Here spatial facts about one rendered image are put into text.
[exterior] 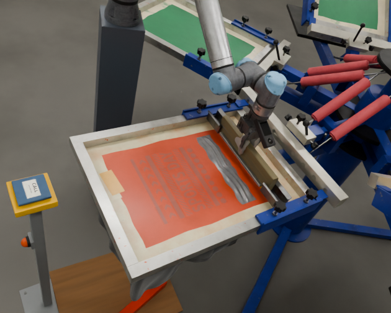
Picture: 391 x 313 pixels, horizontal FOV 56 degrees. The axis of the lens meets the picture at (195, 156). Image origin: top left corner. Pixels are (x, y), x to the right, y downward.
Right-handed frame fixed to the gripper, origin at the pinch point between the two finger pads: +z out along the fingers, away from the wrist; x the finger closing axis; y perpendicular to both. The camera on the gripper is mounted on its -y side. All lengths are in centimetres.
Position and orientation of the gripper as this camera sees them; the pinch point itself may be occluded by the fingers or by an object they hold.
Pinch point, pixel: (246, 152)
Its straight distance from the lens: 147.5
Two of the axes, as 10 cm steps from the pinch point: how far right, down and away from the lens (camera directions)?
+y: -4.8, -7.2, 5.1
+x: -8.4, 2.2, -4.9
